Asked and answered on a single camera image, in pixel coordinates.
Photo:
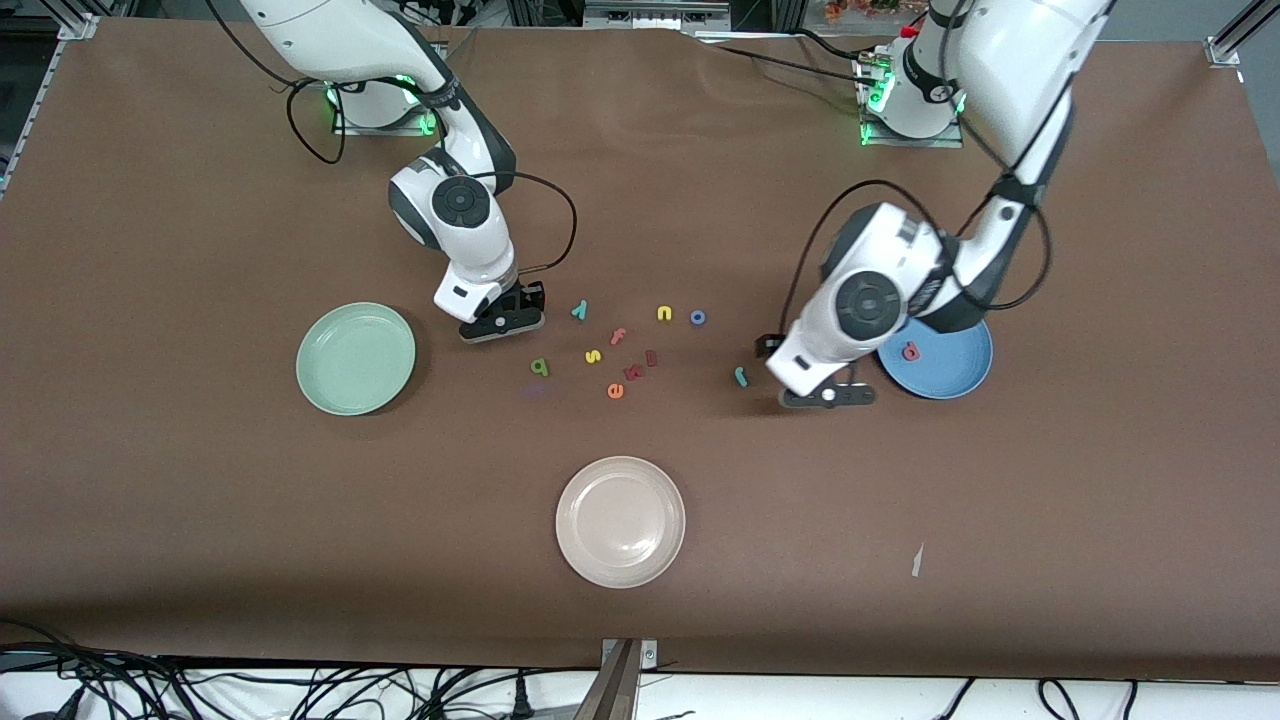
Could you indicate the green foam letter q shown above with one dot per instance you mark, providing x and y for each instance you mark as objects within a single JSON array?
[{"x": 541, "y": 369}]

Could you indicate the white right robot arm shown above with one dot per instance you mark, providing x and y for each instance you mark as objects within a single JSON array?
[{"x": 350, "y": 30}]

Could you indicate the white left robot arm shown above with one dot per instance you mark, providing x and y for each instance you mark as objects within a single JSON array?
[{"x": 1000, "y": 60}]

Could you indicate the blue plate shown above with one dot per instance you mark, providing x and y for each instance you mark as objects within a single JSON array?
[{"x": 950, "y": 375}]

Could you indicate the green plate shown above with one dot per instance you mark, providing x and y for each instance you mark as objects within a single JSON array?
[{"x": 355, "y": 360}]

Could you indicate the brown table cover sheet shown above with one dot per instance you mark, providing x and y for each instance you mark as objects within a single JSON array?
[{"x": 640, "y": 500}]

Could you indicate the beige plate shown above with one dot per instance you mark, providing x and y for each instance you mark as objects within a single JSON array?
[{"x": 620, "y": 522}]

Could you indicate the small white tape scrap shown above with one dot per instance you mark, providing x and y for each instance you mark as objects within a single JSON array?
[{"x": 917, "y": 562}]

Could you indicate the silver electronics box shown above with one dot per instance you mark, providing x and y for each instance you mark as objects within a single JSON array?
[{"x": 655, "y": 12}]

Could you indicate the orange artificial flowers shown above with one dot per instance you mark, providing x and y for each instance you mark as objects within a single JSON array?
[{"x": 860, "y": 8}]

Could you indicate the black power plug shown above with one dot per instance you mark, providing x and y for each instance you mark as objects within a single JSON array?
[{"x": 520, "y": 698}]

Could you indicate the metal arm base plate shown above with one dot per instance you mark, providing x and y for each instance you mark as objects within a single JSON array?
[
  {"x": 432, "y": 125},
  {"x": 955, "y": 138}
]

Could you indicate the silver metal bracket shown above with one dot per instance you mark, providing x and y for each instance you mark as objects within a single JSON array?
[{"x": 649, "y": 655}]

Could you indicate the aluminium mounting post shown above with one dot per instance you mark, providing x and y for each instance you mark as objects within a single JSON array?
[{"x": 610, "y": 695}]

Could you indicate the aluminium frame rail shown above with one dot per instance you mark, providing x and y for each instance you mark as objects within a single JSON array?
[
  {"x": 78, "y": 28},
  {"x": 1225, "y": 45}
]

